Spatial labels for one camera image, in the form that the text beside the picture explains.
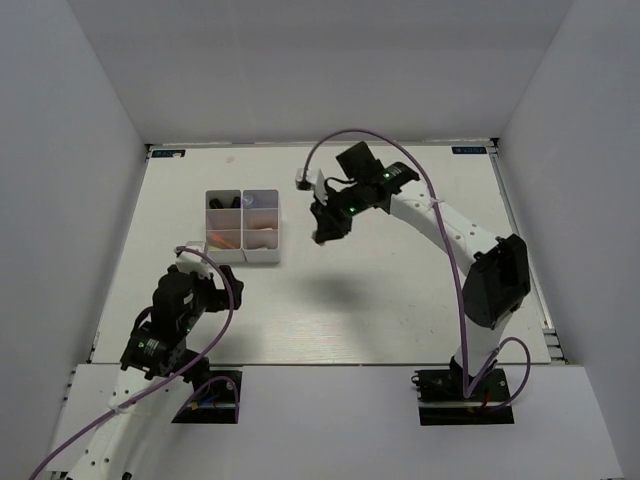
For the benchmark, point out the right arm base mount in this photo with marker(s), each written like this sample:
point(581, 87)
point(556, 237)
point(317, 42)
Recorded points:
point(440, 402)

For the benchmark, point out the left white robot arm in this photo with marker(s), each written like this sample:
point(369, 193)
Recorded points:
point(157, 372)

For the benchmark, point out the right white compartment organizer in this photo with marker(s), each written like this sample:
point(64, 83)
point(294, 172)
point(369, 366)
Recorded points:
point(266, 214)

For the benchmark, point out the orange highlighter pen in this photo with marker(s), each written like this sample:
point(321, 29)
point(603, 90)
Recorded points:
point(230, 238)

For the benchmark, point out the left blue table label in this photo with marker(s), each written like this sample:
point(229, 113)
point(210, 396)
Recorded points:
point(168, 153)

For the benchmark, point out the blue table label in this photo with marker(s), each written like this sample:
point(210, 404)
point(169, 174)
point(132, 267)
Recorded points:
point(468, 150)
point(168, 153)

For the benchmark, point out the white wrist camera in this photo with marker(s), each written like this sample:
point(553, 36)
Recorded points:
point(190, 259)
point(312, 180)

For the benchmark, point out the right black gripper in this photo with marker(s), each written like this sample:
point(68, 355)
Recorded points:
point(329, 227)

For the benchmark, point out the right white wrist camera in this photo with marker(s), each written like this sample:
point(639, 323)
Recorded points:
point(312, 180)

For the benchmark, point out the left white compartment organizer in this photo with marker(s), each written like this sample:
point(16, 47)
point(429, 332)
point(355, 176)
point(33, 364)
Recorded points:
point(223, 220)

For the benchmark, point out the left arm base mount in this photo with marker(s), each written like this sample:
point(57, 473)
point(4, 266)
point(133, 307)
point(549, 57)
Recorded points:
point(215, 400)

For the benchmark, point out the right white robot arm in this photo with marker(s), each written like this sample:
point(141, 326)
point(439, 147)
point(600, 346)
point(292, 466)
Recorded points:
point(491, 273)

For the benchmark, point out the white compartment organizer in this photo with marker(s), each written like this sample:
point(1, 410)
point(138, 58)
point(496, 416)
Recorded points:
point(223, 220)
point(266, 214)

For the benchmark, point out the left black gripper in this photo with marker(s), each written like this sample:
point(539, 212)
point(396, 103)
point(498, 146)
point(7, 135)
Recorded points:
point(221, 298)

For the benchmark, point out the right blue table label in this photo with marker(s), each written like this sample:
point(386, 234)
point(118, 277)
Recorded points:
point(468, 150)

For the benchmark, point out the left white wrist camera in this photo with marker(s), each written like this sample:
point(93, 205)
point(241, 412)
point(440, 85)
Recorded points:
point(190, 259)

